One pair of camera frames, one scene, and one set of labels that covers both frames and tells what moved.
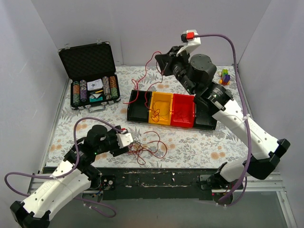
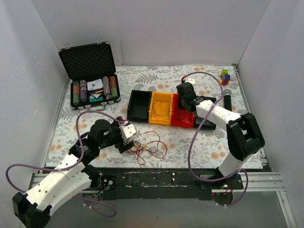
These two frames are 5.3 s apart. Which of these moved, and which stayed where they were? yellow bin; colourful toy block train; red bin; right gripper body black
Moved: right gripper body black
Stayed: red bin; yellow bin; colourful toy block train
